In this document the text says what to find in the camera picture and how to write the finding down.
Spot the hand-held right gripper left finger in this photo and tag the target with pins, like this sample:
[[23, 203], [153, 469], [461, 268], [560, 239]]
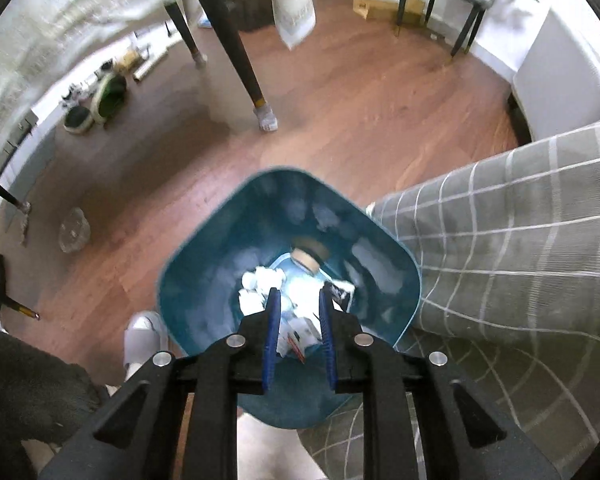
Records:
[[271, 340]]

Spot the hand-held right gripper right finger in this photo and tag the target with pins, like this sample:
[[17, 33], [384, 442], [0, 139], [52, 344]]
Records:
[[328, 340]]

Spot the white printed card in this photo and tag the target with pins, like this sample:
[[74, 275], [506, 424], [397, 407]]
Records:
[[300, 330]]

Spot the black tissue packet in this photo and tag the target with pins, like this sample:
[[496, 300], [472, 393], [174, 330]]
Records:
[[342, 295]]

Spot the white paper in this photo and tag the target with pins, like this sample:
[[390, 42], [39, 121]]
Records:
[[257, 285]]

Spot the teal waste bin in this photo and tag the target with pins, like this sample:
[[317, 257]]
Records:
[[205, 285]]

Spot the clear plastic bottle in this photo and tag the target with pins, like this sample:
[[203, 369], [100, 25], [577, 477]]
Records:
[[300, 280]]

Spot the person's white slipper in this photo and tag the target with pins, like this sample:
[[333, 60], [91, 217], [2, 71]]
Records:
[[142, 340]]

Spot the grey checked tablecloth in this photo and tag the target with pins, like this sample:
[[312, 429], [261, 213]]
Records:
[[505, 260]]

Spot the clear glass bowl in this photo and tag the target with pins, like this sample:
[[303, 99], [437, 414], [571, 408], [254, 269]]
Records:
[[75, 230]]

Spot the person's dark trouser leg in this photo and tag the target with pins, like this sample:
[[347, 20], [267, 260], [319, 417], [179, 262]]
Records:
[[25, 395]]

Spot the black yellow-tipped stand leg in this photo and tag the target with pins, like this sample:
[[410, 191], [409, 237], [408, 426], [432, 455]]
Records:
[[5, 300]]

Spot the green round pet bed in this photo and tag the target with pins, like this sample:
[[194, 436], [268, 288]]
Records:
[[110, 97]]

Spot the dark table leg with sock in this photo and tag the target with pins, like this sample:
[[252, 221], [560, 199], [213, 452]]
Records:
[[180, 25], [235, 45]]

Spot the black box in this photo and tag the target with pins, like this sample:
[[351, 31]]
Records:
[[252, 10]]

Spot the long cardboard box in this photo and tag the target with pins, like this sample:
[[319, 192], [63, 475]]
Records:
[[380, 7]]

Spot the grey armchair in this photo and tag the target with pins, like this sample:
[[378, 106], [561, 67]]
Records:
[[570, 70]]

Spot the white lace tablecloth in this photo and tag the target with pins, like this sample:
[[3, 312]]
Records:
[[80, 10]]

